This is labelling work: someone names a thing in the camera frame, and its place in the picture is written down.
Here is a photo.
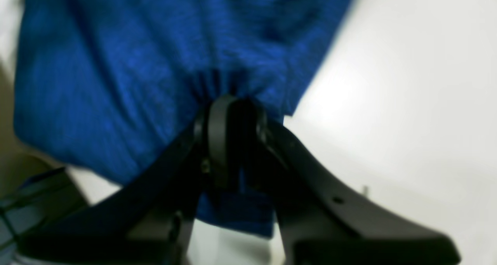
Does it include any blue long-sleeve shirt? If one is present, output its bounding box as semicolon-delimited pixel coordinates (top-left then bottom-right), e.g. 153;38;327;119
14;0;358;238

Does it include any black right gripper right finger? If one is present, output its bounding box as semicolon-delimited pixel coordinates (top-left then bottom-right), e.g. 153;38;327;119
233;99;461;265

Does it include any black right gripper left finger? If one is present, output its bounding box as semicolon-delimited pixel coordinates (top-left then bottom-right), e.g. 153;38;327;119
16;95;239;265

